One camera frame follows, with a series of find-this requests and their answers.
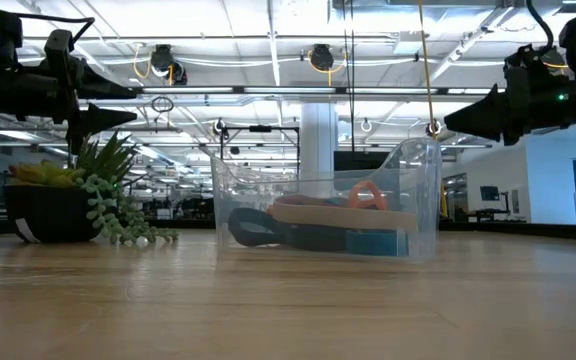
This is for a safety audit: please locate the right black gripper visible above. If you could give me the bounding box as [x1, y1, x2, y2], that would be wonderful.
[442, 64, 572, 147]

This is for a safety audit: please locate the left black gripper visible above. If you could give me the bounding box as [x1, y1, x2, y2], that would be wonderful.
[27, 62, 140, 155]

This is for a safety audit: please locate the clear plastic bin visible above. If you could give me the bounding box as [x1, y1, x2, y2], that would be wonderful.
[211, 137, 443, 263]

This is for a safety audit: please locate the orange rubber band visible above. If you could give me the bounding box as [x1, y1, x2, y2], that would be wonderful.
[345, 180, 390, 212]

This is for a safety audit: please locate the wide teal rubber band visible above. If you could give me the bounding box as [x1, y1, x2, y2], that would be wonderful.
[344, 229, 410, 258]

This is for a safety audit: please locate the wide beige rubber band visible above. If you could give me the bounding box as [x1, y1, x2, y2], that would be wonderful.
[269, 197, 420, 233]

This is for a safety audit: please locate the small monitor on stand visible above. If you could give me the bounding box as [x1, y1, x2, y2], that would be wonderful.
[478, 185, 513, 222]

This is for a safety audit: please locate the potted succulent plant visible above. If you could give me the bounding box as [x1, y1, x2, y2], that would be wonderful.
[5, 129, 181, 247]

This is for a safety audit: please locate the black screen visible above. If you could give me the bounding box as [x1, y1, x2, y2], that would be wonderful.
[333, 149, 393, 174]

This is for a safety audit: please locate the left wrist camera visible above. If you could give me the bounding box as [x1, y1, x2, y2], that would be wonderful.
[43, 28, 76, 65]

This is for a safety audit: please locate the yellow hanging cable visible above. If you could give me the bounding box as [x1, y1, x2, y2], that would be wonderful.
[416, 0, 449, 219]

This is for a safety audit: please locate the ceiling cable reel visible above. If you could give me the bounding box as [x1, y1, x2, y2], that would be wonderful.
[148, 43, 189, 86]
[309, 43, 345, 74]

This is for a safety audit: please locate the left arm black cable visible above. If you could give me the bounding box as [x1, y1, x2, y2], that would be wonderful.
[15, 12, 97, 46]

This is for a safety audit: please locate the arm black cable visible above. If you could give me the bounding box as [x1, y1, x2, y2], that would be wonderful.
[15, 12, 97, 46]
[524, 0, 555, 57]

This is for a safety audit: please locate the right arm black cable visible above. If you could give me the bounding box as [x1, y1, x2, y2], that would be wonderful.
[524, 0, 555, 57]

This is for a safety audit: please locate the black aluminium table frame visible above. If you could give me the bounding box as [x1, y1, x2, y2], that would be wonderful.
[0, 215, 576, 243]

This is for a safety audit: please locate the black hanging cable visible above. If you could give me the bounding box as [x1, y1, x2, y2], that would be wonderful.
[342, 0, 357, 152]

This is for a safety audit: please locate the black background frame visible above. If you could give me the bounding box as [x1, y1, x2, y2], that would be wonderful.
[219, 124, 302, 162]

